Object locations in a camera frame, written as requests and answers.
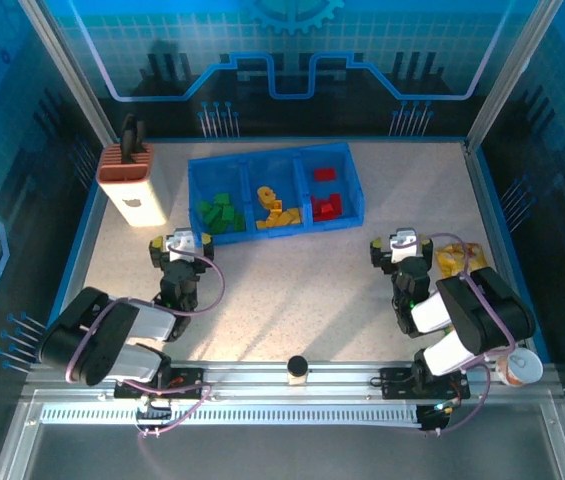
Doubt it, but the blue three-compartment bin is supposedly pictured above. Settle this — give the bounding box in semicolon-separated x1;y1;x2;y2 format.
186;141;366;246

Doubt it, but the white knife block brown top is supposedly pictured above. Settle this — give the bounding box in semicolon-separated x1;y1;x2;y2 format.
95;141;171;229

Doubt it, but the small circuit board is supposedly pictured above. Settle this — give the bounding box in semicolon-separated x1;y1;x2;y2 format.
419;399;458;434
135;399;173;424

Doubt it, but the black knob on beige base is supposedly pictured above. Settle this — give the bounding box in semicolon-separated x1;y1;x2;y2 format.
285;354;311;387

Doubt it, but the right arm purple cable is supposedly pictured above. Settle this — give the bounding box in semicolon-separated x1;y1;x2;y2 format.
396;232;517;436

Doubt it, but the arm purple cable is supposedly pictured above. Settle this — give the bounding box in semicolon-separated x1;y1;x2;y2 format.
64;242;227;439
396;232;517;436

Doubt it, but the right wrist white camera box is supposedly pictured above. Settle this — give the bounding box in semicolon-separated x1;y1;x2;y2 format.
390;228;419;264

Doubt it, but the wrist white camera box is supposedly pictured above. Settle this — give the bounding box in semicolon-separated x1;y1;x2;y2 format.
390;228;419;264
166;227;197;262

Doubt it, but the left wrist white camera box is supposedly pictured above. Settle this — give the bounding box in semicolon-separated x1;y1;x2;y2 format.
166;227;197;262

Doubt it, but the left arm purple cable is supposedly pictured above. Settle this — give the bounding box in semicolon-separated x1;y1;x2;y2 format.
64;242;227;439

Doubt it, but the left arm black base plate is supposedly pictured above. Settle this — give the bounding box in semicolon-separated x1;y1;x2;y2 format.
113;367;213;401

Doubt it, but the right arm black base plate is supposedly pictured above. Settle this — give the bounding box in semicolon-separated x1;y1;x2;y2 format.
379;367;471;400

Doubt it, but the aluminium front rail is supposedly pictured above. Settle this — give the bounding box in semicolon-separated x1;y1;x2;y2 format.
24;360;561;390

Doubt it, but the black knife handle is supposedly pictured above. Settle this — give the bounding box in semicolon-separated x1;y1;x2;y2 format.
120;114;136;164
131;119;147;164

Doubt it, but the slotted white cable duct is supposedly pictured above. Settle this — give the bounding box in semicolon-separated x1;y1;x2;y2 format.
40;403;423;427

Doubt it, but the aluminium frame post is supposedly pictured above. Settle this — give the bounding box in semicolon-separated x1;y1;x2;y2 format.
464;0;565;154
17;0;118;146

